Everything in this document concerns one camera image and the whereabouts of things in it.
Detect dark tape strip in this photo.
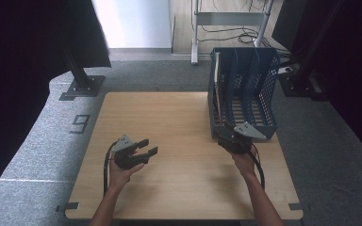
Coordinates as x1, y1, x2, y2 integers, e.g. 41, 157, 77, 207
56, 202, 80, 213
288, 202, 312, 212

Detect white metal stand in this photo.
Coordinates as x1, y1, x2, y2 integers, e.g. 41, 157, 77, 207
190, 0, 276, 66

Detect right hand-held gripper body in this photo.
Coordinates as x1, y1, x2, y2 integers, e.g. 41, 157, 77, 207
216, 121, 268, 155

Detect person's left hand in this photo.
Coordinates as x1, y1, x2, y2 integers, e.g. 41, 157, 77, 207
107, 155, 146, 190

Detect white power strip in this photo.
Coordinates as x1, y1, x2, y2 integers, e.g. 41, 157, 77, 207
277, 65, 294, 75

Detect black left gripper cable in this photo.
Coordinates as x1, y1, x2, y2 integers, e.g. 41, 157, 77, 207
103, 140, 121, 196

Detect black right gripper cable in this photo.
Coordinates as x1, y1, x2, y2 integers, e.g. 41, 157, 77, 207
248, 143, 267, 191

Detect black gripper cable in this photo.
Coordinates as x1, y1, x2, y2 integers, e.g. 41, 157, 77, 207
103, 140, 121, 196
248, 143, 267, 191

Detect purple paperback book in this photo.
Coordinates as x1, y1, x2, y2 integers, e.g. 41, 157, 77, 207
214, 51, 226, 125

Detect person's right hand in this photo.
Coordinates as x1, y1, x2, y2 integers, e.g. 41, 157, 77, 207
231, 150, 257, 179

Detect black metal stand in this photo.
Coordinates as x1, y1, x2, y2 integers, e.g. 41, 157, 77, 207
58, 46, 107, 102
277, 0, 347, 99

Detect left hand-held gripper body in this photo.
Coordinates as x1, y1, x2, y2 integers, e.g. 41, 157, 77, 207
110, 134, 150, 170

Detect black curtain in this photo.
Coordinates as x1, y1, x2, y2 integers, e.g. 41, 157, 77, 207
271, 0, 362, 168
0, 0, 112, 208

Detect black floor cables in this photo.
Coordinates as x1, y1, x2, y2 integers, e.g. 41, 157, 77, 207
197, 0, 293, 59

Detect blue plastic file rack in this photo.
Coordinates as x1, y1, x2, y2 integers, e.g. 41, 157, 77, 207
206, 46, 281, 140

